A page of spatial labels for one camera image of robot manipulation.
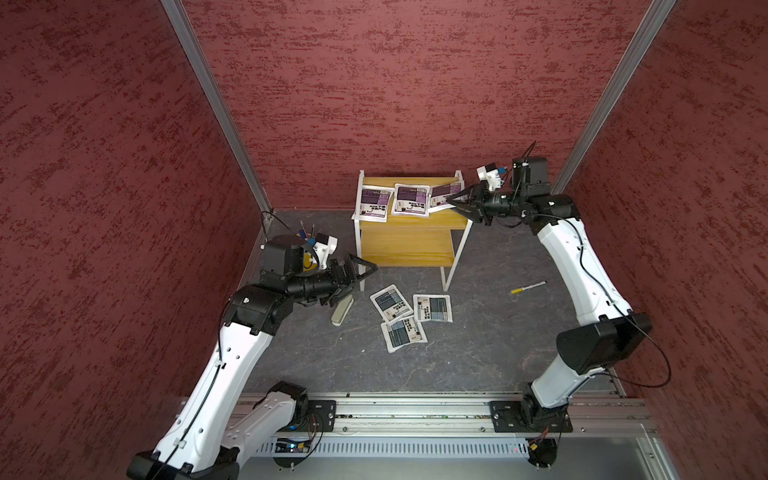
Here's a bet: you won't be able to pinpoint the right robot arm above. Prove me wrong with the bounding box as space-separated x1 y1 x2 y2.
447 156 652 430

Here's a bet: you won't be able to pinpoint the yellow pen bucket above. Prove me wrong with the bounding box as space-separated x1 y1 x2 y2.
302 248 321 272

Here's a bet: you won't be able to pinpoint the purple coffee bag bottom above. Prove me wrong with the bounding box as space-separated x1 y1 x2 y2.
428 180 464 214

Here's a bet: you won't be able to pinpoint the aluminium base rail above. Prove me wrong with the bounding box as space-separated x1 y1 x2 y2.
233 392 661 436

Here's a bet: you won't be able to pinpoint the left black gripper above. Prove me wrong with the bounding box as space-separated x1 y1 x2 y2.
287 253 377 305

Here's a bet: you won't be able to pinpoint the pens in bucket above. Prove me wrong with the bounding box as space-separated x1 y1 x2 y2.
298 220 315 241

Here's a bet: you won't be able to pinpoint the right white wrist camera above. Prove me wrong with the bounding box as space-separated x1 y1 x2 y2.
476 163 507 192

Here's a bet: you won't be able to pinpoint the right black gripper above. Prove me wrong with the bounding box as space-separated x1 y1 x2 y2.
447 179 526 224

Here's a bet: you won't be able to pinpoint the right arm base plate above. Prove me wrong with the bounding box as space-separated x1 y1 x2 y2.
489 397 573 434

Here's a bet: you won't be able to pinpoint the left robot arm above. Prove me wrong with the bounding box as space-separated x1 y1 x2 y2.
127 234 378 479

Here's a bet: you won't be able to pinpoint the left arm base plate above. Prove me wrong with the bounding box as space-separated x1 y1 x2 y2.
285 399 337 434

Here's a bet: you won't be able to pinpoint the beige eraser block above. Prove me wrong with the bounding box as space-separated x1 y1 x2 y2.
331 295 354 326

